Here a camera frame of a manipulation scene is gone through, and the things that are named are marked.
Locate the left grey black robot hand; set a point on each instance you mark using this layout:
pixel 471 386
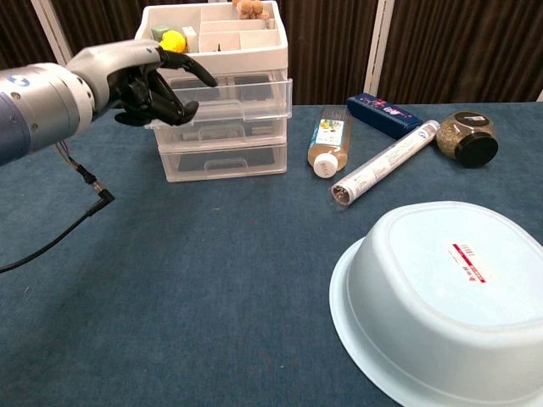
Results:
pixel 123 70

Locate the white plastic drawer organizer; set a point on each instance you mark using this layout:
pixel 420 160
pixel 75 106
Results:
pixel 237 59

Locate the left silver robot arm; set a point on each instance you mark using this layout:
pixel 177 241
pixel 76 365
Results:
pixel 42 106

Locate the green cube block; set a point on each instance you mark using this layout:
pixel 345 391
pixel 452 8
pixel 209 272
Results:
pixel 159 33

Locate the yellow rubber toy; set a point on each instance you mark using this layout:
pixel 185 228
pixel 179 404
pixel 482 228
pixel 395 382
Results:
pixel 175 41

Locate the small white carton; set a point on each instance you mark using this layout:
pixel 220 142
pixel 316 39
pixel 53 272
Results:
pixel 191 39

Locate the brown plush toy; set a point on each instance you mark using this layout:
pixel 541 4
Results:
pixel 248 7

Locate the dark brown curtain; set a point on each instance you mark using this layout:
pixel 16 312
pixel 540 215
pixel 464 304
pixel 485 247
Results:
pixel 326 46

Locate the tea drink plastic bottle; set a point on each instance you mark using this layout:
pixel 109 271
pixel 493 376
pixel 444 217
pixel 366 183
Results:
pixel 330 137

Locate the blue tablecloth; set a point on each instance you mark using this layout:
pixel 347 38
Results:
pixel 191 288

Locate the dark blue rectangular carton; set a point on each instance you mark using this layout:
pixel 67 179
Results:
pixel 384 113

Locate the clear printed plastic tube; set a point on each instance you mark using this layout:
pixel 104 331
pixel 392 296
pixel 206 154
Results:
pixel 388 161

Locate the glass jar with black lid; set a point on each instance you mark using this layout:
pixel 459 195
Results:
pixel 471 142

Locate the white plastic basin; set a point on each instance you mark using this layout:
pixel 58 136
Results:
pixel 424 322

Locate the red and white sticker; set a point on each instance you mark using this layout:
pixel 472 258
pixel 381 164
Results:
pixel 468 263

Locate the white frame post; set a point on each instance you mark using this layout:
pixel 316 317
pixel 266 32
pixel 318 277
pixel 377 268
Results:
pixel 378 46
pixel 53 29

